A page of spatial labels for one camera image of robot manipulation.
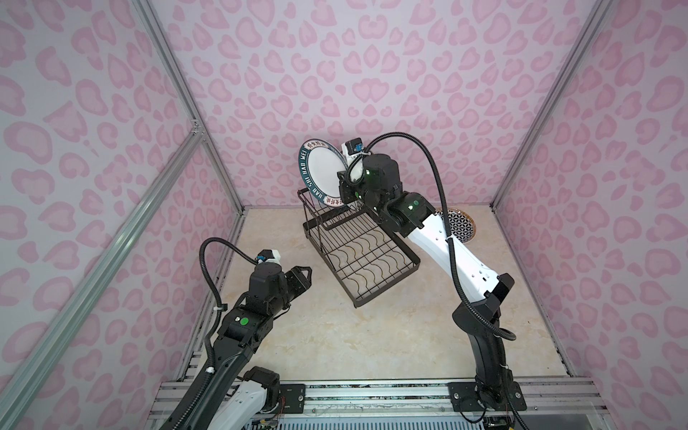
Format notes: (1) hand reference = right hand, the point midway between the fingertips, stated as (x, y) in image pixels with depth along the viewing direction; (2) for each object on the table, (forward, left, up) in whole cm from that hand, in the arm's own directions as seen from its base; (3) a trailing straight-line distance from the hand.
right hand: (340, 173), depth 71 cm
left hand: (-18, +9, -19) cm, 28 cm away
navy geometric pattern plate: (+18, -47, -43) cm, 66 cm away
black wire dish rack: (0, -7, -39) cm, 40 cm away
